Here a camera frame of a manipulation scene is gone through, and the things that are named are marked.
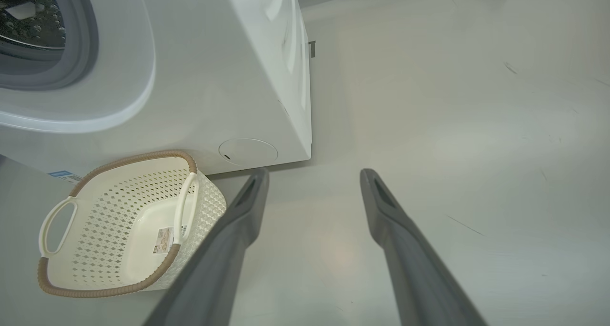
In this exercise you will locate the white front-load washing machine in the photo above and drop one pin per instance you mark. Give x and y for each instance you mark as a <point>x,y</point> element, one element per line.
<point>214,78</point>

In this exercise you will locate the round drain filter cover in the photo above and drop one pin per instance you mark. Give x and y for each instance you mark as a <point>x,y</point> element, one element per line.
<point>248,152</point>

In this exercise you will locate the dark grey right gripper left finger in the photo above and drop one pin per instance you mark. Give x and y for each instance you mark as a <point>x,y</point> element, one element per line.
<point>219,259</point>

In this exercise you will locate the basket product label sticker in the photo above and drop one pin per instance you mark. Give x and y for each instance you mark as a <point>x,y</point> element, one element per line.
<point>163,240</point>

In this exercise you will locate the washing machine drum opening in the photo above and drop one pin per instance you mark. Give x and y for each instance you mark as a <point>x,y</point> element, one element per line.
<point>28,16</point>

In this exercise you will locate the blue energy label sticker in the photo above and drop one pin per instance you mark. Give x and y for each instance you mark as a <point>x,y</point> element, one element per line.
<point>64,176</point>

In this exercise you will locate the cream perforated laundry basket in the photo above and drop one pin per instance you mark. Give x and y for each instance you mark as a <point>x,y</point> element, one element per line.
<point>109,221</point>

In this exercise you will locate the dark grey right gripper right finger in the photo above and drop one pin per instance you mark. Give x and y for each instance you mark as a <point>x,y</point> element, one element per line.
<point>414,269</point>

